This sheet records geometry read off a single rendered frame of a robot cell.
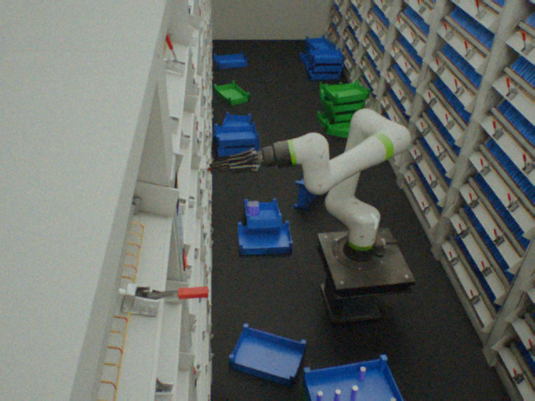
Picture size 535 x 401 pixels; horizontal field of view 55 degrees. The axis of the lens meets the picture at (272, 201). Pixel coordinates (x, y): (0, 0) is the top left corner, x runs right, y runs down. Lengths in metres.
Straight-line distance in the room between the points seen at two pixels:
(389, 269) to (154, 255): 1.80
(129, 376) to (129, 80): 0.31
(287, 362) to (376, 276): 0.56
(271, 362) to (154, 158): 1.81
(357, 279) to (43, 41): 1.85
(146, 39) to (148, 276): 0.30
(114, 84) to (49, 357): 0.34
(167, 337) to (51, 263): 0.52
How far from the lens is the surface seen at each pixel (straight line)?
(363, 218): 2.26
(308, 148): 1.79
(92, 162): 0.43
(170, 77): 1.18
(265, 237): 3.00
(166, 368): 0.82
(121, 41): 0.68
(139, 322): 0.62
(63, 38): 0.71
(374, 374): 1.95
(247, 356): 2.44
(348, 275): 2.33
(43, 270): 0.34
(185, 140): 1.29
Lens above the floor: 1.98
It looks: 37 degrees down
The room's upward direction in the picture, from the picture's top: 2 degrees clockwise
